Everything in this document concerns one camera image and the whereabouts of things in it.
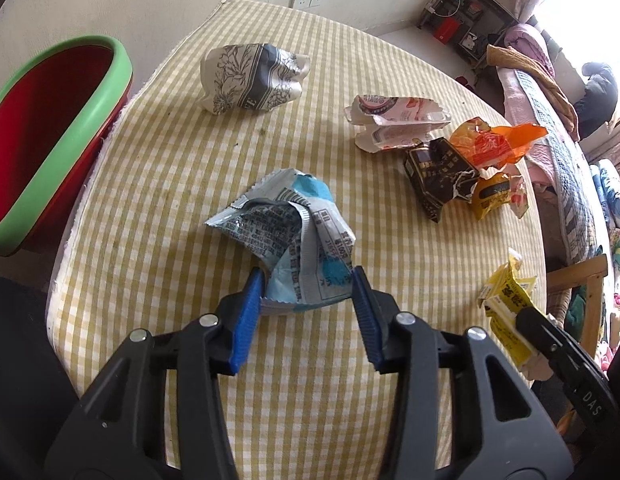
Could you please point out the wooden frame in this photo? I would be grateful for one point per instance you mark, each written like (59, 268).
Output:
(597, 300)

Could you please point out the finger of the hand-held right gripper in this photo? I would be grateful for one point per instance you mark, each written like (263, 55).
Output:
(545, 335)

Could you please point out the pink strawberry milk carton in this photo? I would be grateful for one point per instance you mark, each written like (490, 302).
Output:
(390, 110)

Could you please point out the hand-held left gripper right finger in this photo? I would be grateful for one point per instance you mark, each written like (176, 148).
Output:
(367, 320)

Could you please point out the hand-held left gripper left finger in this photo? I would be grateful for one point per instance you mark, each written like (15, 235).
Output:
(247, 320)

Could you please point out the pink bedsheet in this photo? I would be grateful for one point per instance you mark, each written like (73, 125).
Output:
(520, 110)

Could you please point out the yellow black snack wrapper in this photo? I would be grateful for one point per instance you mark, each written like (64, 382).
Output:
(492, 192)

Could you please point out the pink quilt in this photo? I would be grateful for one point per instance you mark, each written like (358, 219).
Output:
(527, 42)

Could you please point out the grey floral crumpled wrapper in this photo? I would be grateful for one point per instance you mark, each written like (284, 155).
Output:
(250, 80)

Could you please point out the floral bedding pile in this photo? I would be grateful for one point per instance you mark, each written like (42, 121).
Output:
(610, 195)

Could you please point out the dark brown foil wrapper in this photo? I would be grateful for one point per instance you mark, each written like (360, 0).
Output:
(435, 170)

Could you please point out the yellow checkered tablecloth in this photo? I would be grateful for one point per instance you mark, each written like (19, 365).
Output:
(189, 160)

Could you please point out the dark storage shelf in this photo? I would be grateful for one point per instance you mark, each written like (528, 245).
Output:
(490, 5)

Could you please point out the yellow white wrapper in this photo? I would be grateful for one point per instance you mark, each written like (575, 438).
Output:
(505, 305)

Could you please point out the orange plastic wrapper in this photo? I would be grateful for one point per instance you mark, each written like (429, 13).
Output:
(490, 145)

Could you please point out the dark cloth bundle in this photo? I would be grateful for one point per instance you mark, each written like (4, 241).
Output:
(597, 95)

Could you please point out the blue grey wrapper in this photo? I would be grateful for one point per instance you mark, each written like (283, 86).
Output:
(280, 220)

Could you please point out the red box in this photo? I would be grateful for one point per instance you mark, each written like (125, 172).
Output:
(447, 30)

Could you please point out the red basin with green rim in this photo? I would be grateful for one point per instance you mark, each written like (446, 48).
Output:
(49, 110)

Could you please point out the orange towel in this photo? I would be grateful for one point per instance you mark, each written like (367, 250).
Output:
(540, 85)

